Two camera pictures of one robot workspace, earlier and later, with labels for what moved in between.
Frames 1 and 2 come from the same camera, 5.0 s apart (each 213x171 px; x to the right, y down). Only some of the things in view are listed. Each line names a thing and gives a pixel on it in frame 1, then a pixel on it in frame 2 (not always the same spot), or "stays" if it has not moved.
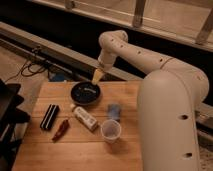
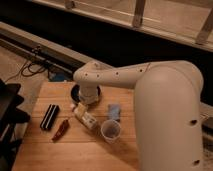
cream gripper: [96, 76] → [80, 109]
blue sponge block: [114, 111] stays
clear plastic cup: [110, 130] stays
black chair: [12, 120] stays
